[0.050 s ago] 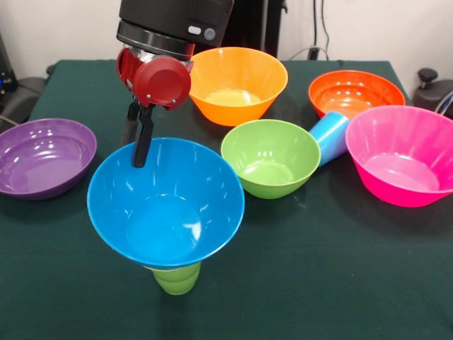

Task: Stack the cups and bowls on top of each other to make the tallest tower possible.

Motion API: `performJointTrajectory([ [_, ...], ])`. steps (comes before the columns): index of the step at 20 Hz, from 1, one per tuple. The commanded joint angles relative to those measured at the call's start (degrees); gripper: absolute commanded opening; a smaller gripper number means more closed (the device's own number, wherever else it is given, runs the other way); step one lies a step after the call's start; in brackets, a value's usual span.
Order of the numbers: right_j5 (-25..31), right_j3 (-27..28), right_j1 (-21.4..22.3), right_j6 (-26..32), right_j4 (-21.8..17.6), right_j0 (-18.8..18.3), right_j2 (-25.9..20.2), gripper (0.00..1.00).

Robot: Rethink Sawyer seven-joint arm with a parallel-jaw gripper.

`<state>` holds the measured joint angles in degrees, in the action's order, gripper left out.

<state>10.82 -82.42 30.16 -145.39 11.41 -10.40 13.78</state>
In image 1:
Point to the large yellow-orange bowl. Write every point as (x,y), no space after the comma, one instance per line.
(240,102)

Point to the wide red-orange bowl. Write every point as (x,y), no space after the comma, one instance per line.
(354,95)

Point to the wide purple bowl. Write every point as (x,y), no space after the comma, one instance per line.
(42,166)

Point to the grey chair with black knob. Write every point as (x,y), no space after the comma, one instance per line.
(433,93)

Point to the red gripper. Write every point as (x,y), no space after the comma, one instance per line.
(161,83)

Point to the large pink bowl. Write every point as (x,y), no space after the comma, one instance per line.
(400,166)

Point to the stack of green cups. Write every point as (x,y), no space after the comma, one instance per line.
(177,281)

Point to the large green bowl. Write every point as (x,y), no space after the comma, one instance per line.
(274,166)

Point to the dark green tablecloth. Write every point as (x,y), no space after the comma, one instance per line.
(106,301)

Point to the blue bowl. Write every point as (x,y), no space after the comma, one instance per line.
(166,205)

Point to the blue cup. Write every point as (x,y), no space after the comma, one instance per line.
(332,138)

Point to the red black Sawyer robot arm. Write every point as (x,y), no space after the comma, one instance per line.
(166,17)

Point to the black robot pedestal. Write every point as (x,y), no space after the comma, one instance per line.
(255,25)

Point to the black equipment box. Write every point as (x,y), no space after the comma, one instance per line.
(6,67)

